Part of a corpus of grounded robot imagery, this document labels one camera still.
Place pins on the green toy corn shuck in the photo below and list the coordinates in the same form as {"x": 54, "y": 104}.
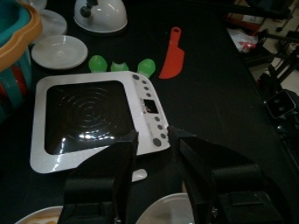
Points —
{"x": 98, "y": 64}

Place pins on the white toy dish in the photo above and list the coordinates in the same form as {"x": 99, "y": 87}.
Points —
{"x": 27, "y": 218}

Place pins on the white toy bowl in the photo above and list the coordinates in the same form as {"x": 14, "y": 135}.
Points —
{"x": 167, "y": 210}

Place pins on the red round plate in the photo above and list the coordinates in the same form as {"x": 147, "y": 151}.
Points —
{"x": 172, "y": 61}

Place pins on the red and white bag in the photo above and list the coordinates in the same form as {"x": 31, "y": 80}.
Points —
{"x": 243, "y": 40}

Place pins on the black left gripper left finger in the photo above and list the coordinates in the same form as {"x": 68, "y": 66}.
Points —
{"x": 98, "y": 180}

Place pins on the teal basket orange rim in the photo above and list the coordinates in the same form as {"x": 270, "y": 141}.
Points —
{"x": 15, "y": 43}

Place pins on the white toy plate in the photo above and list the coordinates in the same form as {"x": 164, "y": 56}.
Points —
{"x": 54, "y": 23}
{"x": 58, "y": 52}

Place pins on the small white toy utensil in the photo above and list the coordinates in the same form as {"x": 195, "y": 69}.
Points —
{"x": 139, "y": 175}

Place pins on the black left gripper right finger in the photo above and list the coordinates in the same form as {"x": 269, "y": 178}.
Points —
{"x": 218, "y": 180}

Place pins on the black boxy camera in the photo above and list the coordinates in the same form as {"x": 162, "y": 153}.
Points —
{"x": 281, "y": 103}

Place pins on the black metal stand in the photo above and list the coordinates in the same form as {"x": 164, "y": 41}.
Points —
{"x": 286, "y": 58}

